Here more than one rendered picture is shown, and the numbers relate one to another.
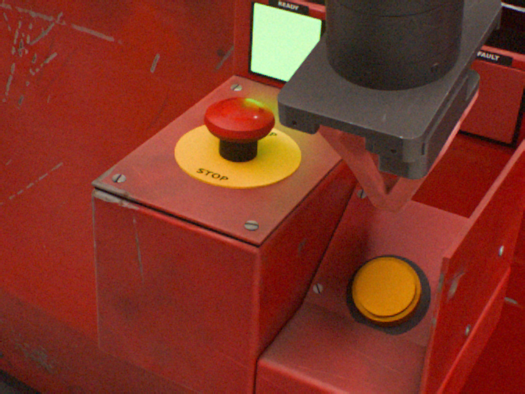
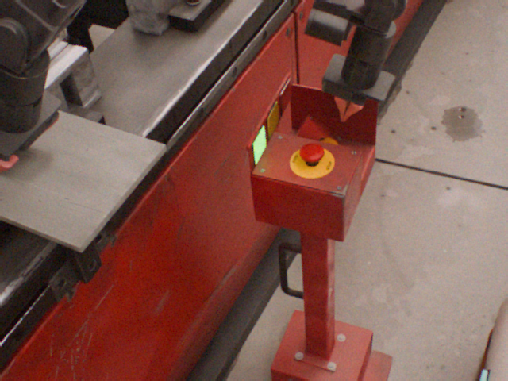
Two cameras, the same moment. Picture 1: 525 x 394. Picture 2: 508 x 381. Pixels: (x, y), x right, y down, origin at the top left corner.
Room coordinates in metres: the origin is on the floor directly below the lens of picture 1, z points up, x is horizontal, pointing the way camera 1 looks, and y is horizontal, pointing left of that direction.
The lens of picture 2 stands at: (0.60, 0.84, 1.62)
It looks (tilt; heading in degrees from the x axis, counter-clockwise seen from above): 47 degrees down; 270
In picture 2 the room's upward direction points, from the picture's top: 7 degrees counter-clockwise
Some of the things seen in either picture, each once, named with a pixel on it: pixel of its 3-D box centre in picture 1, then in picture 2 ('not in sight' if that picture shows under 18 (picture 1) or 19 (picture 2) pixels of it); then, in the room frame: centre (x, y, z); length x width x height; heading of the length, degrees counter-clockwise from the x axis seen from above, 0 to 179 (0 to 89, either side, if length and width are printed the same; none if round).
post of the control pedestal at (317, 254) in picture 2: not in sight; (318, 279); (0.48, -0.03, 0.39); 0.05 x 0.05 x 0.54; 63
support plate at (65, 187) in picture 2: not in sight; (40, 164); (0.85, 0.17, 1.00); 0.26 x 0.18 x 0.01; 147
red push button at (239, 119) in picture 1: (238, 135); (312, 157); (0.49, 0.01, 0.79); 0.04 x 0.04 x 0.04
